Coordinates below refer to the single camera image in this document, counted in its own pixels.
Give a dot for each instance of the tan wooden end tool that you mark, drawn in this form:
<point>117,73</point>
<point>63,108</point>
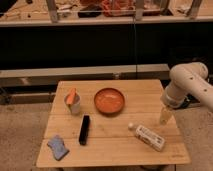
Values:
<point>165,115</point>

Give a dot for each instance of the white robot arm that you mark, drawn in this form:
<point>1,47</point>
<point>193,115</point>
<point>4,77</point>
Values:
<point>189,78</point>

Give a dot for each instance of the white plastic bottle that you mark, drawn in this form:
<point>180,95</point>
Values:
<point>147,136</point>

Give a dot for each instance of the orange round bowl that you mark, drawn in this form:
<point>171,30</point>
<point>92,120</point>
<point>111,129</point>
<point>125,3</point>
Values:
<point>109,101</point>

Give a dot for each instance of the wooden folding table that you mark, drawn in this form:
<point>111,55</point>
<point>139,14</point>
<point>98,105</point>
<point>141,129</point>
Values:
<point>109,142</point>

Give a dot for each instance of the black rectangular brush block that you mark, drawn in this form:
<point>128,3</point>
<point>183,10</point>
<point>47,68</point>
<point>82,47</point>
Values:
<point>84,130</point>

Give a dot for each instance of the white cup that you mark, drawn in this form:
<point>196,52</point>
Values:
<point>74,108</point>

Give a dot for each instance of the orange carrot in cup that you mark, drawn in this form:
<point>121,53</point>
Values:
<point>71,96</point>

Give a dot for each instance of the blue sponge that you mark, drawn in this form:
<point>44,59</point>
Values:
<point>56,144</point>

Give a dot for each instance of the red cloth on shelf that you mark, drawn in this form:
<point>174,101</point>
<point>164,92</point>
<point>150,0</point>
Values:
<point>117,8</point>

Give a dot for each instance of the black object on shelf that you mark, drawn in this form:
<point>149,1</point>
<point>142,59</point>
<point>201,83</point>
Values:
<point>90,11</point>

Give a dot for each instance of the long wooden bench beam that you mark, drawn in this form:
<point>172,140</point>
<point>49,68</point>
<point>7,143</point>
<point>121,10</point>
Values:
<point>51,76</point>

